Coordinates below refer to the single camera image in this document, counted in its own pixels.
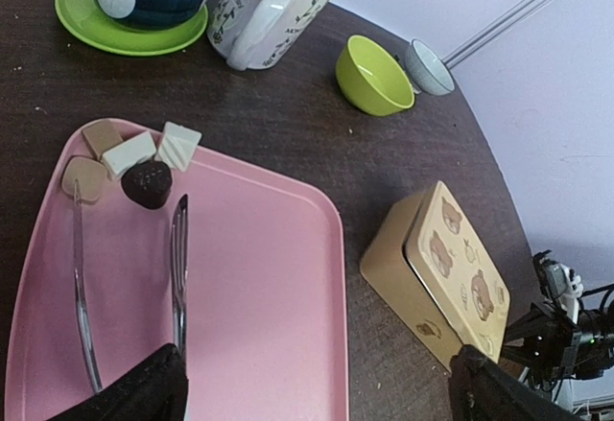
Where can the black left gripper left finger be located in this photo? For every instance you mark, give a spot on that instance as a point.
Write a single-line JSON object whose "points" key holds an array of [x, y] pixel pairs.
{"points": [[155, 389]]}

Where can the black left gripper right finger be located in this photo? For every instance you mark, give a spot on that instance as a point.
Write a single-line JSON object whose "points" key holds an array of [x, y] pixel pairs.
{"points": [[481, 390]]}

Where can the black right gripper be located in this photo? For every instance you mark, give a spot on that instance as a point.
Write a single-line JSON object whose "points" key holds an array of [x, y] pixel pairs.
{"points": [[556, 339]]}

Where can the bear print tin lid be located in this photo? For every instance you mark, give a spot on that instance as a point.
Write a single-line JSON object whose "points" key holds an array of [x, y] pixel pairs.
{"points": [[468, 297]]}

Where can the dark heart chocolate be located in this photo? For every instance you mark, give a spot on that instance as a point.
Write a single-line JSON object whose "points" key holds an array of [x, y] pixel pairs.
{"points": [[148, 184]]}

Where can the white chocolate bar piece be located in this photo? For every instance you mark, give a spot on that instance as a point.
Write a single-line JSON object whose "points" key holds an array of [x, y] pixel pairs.
{"points": [[119, 159]]}

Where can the white ridged chocolate square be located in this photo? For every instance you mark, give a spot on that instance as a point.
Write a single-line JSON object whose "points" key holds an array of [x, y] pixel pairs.
{"points": [[177, 146]]}

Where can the light brown chocolate square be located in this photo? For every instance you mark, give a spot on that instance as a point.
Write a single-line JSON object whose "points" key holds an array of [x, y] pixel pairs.
{"points": [[100, 137]]}

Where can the pink plastic tray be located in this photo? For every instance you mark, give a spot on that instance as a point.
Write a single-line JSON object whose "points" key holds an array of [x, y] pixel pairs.
{"points": [[266, 320]]}

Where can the tan tin box base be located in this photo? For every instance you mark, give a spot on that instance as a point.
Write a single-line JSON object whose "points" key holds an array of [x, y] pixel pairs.
{"points": [[386, 270]]}

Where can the light blue patterned bowl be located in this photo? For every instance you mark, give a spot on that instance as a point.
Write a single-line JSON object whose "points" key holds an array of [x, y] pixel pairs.
{"points": [[426, 71]]}

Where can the lime green bowl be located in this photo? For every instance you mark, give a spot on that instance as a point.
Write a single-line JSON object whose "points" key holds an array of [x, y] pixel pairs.
{"points": [[371, 79]]}

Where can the green saucer plate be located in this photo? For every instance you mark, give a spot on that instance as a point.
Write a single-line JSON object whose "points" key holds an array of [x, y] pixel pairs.
{"points": [[84, 20]]}

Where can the floral white mug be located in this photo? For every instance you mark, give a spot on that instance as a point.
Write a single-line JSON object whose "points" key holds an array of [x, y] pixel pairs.
{"points": [[255, 34]]}

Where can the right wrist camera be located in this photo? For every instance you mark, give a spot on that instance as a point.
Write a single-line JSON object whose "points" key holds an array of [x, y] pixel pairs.
{"points": [[559, 284]]}

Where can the right rear aluminium frame post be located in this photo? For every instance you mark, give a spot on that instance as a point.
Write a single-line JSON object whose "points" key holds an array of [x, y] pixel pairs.
{"points": [[502, 24]]}

